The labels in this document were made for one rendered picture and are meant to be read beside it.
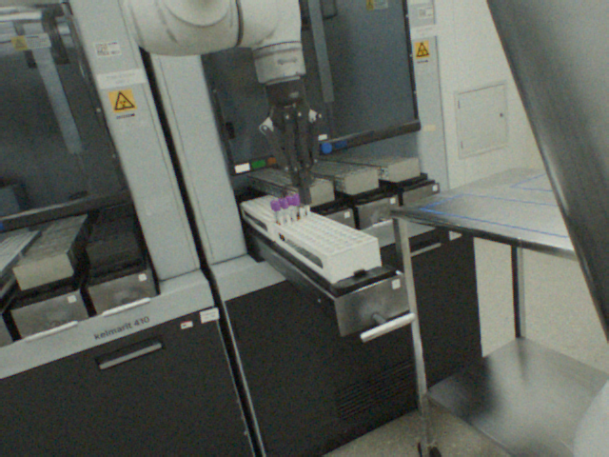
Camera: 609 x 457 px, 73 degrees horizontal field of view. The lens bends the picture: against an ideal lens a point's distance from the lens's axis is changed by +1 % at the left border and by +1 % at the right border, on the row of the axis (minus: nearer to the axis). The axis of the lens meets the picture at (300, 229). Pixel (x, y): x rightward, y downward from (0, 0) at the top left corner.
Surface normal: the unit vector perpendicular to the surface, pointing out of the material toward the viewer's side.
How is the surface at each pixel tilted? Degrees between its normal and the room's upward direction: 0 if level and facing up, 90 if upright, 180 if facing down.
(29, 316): 90
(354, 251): 90
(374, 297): 90
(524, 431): 0
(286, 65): 91
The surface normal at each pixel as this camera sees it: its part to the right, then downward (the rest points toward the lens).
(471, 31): 0.37, 0.20
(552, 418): -0.18, -0.94
